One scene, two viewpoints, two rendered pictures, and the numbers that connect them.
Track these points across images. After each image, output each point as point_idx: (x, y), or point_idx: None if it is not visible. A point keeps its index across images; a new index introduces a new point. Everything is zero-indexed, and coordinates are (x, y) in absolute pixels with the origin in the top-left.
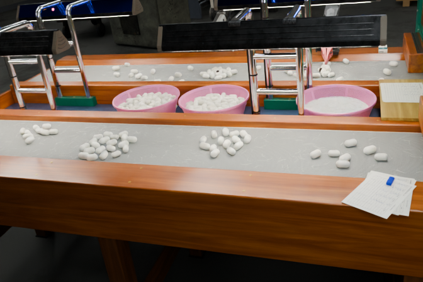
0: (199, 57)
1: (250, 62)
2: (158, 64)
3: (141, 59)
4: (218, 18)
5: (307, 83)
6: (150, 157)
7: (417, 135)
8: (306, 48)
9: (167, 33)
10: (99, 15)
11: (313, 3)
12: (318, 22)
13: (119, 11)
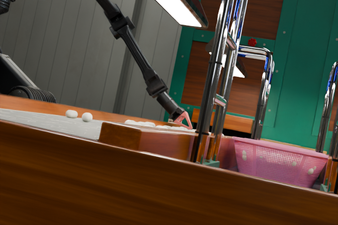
0: (115, 114)
1: (331, 105)
2: (93, 119)
3: (70, 107)
4: (13, 63)
5: (260, 137)
6: None
7: None
8: (266, 105)
9: None
10: (193, 8)
11: (241, 69)
12: None
13: (202, 15)
